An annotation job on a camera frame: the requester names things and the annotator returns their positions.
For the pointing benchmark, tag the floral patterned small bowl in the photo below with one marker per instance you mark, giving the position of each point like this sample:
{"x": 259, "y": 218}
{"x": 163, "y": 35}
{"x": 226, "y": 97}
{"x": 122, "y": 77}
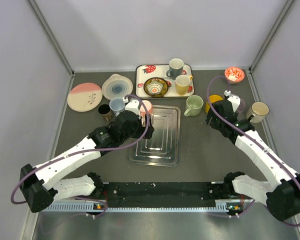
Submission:
{"x": 156, "y": 87}

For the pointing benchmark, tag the lilac purple mug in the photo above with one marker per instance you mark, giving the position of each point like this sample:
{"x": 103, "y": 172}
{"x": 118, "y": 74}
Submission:
{"x": 241, "y": 107}

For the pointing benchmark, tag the slotted cable duct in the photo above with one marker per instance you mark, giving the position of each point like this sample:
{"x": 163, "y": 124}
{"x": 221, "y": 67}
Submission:
{"x": 94, "y": 207}

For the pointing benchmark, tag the strawberry pattern white tray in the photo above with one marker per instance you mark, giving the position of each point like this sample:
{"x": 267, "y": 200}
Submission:
{"x": 145, "y": 72}

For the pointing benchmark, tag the mustard yellow mug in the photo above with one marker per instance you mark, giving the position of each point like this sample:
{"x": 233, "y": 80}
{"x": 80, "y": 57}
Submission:
{"x": 182, "y": 84}

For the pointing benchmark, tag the light blue mug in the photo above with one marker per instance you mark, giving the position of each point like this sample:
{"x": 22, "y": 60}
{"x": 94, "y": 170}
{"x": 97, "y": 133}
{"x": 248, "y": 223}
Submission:
{"x": 117, "y": 105}

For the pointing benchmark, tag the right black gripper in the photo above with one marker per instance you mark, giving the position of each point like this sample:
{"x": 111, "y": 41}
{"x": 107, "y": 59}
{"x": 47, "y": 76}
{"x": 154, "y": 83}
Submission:
{"x": 208, "y": 118}

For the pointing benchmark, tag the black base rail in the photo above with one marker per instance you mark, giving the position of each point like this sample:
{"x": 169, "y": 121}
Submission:
{"x": 163, "y": 194}

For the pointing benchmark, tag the blue ringed cream plate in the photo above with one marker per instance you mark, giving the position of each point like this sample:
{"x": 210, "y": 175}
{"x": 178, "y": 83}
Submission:
{"x": 117, "y": 86}

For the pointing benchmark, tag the black and gold cup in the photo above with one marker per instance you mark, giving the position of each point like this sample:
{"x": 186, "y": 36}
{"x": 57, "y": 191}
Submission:
{"x": 105, "y": 111}

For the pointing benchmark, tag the dark grey-blue mug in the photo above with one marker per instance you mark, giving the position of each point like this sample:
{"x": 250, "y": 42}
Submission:
{"x": 175, "y": 68}

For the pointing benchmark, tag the pink and white mug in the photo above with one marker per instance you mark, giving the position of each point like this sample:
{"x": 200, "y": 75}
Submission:
{"x": 150, "y": 110}

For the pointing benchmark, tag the cream mug black handle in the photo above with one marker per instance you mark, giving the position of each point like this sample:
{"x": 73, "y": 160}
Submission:
{"x": 257, "y": 112}

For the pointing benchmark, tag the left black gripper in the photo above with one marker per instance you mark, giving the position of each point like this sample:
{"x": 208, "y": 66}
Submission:
{"x": 141, "y": 129}

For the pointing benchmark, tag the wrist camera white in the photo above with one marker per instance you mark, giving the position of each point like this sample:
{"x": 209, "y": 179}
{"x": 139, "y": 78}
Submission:
{"x": 135, "y": 106}
{"x": 233, "y": 99}

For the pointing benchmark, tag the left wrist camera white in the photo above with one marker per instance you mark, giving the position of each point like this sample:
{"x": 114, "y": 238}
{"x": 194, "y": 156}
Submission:
{"x": 135, "y": 106}

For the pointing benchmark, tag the yellow and black mug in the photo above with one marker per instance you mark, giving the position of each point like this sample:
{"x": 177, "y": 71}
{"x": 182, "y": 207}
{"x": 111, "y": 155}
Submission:
{"x": 213, "y": 98}

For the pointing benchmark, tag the silver metal tray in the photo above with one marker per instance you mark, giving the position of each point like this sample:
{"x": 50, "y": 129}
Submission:
{"x": 163, "y": 148}

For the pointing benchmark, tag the light green mug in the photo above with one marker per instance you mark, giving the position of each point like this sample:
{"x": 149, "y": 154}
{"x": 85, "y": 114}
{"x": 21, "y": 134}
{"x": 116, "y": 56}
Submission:
{"x": 194, "y": 106}

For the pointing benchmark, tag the red patterned small bowl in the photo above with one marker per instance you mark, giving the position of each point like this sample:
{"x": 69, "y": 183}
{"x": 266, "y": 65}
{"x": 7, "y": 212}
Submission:
{"x": 234, "y": 74}

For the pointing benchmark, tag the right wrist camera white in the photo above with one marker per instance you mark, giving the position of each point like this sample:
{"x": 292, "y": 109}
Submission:
{"x": 233, "y": 99}

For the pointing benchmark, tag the pink and cream plate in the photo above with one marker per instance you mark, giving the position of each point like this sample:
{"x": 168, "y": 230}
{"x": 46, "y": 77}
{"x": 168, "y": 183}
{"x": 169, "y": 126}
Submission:
{"x": 84, "y": 97}

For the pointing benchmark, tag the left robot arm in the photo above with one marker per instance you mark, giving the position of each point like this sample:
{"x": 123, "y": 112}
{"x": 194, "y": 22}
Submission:
{"x": 44, "y": 184}

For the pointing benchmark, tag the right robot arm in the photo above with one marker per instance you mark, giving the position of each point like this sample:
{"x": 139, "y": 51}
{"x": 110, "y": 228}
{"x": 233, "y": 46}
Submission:
{"x": 280, "y": 193}

